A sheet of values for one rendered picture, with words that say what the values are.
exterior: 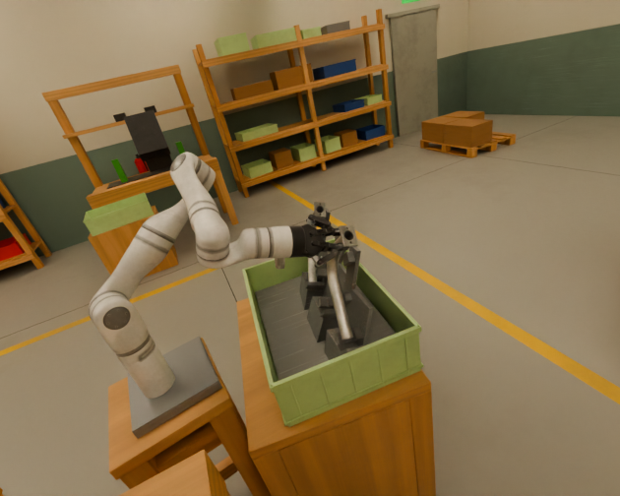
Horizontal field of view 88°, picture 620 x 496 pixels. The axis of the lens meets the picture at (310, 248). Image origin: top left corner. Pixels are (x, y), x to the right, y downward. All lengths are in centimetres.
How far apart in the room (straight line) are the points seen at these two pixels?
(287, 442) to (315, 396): 14
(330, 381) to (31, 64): 562
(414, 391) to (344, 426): 21
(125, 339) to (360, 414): 65
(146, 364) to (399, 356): 68
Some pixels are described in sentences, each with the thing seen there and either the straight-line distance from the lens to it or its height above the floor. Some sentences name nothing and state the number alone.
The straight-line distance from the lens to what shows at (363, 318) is 88.
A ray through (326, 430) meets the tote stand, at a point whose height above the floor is 76.
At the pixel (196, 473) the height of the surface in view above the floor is 90.
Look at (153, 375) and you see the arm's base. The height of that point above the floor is 96.
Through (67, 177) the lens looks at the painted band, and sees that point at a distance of 601.
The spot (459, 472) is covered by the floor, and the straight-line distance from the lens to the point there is 178.
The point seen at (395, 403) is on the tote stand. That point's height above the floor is 76.
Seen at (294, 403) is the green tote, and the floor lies 87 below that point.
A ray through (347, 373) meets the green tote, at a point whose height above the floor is 90.
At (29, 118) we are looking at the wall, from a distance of 600.
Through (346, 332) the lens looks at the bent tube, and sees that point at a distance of 85.
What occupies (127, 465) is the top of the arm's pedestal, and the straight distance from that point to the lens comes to 108.
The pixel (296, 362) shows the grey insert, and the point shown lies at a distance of 103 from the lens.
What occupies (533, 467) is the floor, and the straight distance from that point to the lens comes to 185.
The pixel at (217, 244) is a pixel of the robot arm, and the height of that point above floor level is 133.
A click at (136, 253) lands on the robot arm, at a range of 94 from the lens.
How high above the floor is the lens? 159
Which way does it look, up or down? 28 degrees down
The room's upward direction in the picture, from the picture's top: 14 degrees counter-clockwise
